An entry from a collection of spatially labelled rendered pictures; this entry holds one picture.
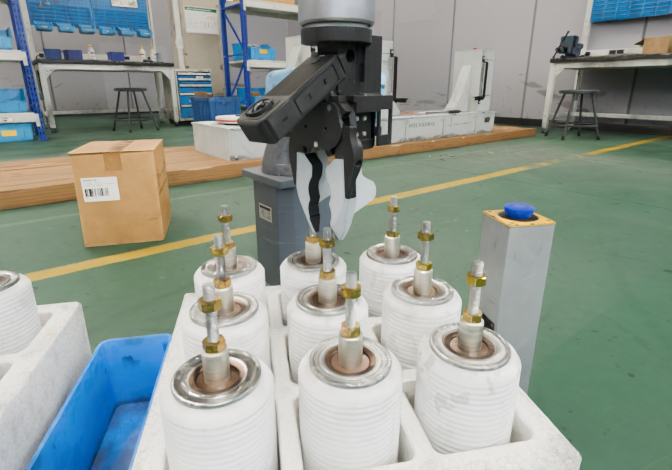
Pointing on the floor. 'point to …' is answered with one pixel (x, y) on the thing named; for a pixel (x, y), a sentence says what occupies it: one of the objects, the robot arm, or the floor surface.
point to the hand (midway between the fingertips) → (322, 225)
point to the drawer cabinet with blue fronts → (184, 79)
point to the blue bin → (106, 407)
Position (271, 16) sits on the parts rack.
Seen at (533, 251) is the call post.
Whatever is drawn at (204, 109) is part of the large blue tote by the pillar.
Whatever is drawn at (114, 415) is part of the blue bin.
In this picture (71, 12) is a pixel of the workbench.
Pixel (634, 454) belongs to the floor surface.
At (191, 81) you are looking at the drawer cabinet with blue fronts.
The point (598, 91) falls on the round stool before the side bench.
